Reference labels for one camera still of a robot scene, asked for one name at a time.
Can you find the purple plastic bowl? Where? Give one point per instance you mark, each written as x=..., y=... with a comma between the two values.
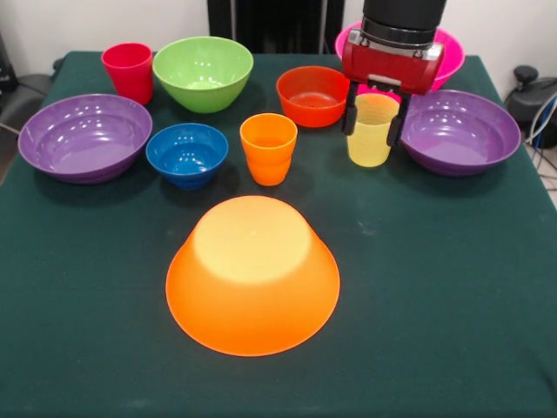
x=465, y=130
x=82, y=139

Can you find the yellow plastic cup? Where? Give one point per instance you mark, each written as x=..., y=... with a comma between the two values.
x=370, y=143

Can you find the green plastic bowl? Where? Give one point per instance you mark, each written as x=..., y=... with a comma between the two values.
x=202, y=74

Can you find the red plastic cup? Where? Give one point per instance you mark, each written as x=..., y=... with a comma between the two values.
x=128, y=74

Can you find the large yellow-orange plastic bowl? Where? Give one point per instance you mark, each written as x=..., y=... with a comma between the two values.
x=252, y=283

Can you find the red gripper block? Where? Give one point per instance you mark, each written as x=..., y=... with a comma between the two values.
x=391, y=67

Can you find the black floor stand base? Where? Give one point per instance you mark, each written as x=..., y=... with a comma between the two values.
x=528, y=93
x=26, y=91

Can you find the blue plastic bowl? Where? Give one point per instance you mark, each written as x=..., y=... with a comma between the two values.
x=187, y=157

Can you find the dark green table cloth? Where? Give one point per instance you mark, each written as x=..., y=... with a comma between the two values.
x=435, y=283

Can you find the large pink plastic bowl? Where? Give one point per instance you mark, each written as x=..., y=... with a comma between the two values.
x=450, y=56

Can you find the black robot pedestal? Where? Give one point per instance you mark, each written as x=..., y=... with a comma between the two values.
x=278, y=26

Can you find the red-orange plastic bowl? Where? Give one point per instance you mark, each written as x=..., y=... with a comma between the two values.
x=313, y=98

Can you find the orange plastic cup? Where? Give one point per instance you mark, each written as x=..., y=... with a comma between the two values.
x=268, y=152

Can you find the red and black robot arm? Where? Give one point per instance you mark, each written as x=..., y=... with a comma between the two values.
x=404, y=17

